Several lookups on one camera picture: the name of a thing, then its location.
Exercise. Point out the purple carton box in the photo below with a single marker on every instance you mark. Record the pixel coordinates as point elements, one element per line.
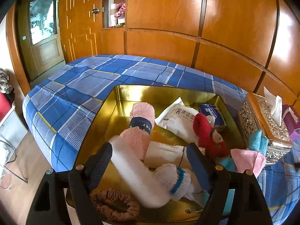
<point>290,119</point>

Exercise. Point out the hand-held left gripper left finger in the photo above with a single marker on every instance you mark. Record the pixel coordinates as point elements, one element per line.
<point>100,164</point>

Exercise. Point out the metal door knob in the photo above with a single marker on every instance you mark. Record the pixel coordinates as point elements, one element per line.
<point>95,11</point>

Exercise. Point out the wooden wardrobe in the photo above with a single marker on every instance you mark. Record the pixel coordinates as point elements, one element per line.
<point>234,16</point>

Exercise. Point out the red cloth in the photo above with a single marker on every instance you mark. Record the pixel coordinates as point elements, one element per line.
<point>4,105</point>

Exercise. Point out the white tissue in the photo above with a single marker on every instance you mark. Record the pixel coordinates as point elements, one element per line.
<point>276,107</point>

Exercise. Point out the gold metal tray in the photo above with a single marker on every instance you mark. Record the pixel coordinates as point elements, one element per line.
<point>126,103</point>

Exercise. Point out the silver embossed tissue box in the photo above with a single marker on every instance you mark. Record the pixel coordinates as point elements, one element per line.
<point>253,114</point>

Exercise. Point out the white metal rack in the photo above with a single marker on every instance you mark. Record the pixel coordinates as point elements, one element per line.
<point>14,131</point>

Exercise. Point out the blue tissue packet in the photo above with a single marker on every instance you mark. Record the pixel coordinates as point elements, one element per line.
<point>211,111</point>

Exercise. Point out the dark patterned cloth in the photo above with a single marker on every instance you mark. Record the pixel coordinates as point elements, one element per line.
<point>4,82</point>

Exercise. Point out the red sock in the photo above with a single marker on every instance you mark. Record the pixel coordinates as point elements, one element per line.
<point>206,133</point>

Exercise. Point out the pink spotted plush toy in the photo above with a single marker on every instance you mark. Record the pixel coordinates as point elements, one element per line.
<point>120,7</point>

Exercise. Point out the beige towel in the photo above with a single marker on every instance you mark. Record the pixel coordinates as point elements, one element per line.
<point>164,152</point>

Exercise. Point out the pink towel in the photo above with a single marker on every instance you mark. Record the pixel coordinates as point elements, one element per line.
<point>140,110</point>

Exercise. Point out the blue plaid sheet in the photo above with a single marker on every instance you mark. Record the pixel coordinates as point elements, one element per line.
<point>82,86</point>

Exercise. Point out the brown pink scrunchie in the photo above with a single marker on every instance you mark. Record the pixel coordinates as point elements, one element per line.
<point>112,194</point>

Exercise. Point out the wooden glass door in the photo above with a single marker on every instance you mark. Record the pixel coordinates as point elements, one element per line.
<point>44,51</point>

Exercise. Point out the blue plush toy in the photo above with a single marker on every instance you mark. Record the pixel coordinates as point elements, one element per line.
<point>257,143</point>

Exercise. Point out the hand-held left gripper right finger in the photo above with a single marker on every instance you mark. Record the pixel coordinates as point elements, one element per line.
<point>199,166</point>

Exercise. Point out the wooden door gold inlay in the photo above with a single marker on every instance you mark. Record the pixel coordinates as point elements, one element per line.
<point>79,28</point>

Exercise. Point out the white box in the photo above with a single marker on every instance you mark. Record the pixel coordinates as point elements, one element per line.
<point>113,14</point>

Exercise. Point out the white sock blue stripe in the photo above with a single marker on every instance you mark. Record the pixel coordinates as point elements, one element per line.
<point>168,173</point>

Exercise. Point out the white wet wipes packet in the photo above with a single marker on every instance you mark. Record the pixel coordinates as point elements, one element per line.
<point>178,119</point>

